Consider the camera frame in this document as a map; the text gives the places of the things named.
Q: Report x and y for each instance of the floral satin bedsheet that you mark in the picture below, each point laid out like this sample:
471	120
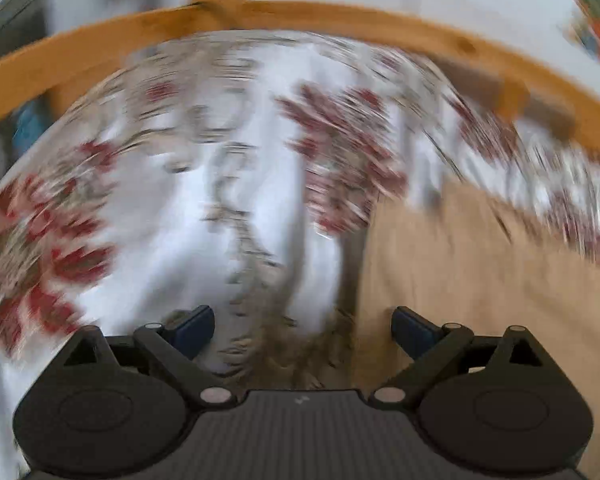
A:
190	200

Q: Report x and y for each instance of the dark cabinet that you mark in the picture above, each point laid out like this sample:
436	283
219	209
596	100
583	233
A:
10	25

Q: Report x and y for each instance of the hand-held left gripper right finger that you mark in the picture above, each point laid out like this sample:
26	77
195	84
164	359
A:
411	332

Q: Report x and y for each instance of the tan zip jacket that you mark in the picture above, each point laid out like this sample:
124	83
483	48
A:
480	270

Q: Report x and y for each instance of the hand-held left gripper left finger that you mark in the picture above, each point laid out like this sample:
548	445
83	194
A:
196	331

